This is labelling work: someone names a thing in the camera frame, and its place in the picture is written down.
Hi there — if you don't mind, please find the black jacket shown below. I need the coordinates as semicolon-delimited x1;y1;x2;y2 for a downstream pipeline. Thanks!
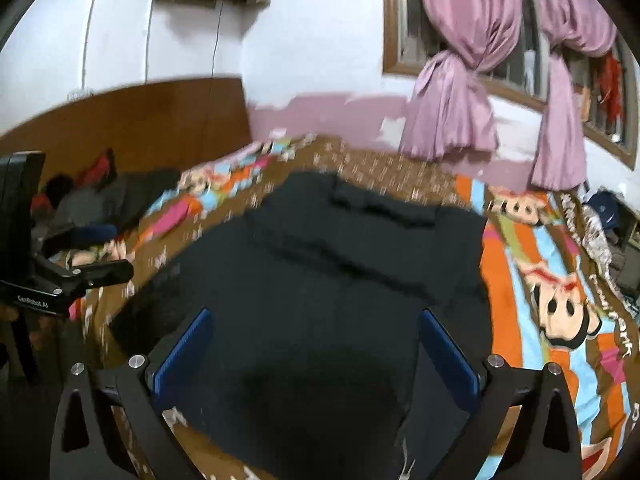
111;172;492;479

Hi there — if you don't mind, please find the dark clothes pile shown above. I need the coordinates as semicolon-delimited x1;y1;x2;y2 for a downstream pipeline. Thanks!
32;148;180;247

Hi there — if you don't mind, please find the colourful cartoon bedspread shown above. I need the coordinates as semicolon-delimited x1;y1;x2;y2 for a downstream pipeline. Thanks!
72;134;639;479

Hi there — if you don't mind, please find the wooden headboard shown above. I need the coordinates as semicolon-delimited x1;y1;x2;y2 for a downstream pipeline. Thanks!
1;77;252;188

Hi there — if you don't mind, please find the wooden shelf desk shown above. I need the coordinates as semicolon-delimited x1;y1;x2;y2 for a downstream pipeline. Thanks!
616;198;639;252

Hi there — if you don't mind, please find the dark blue cap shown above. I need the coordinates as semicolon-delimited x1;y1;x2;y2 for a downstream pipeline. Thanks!
587;190;620;231

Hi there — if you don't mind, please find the red hanging tassel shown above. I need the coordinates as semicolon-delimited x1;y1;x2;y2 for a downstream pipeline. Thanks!
598;51;624;125

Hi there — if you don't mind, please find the right pink curtain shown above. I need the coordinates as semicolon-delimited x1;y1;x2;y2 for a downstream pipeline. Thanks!
532;0;617;191

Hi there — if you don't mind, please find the pink curtain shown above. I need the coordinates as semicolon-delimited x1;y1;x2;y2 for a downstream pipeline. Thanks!
532;0;617;191
400;0;522;160

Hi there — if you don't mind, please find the left pink curtain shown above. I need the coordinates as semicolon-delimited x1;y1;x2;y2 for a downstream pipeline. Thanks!
400;0;522;160

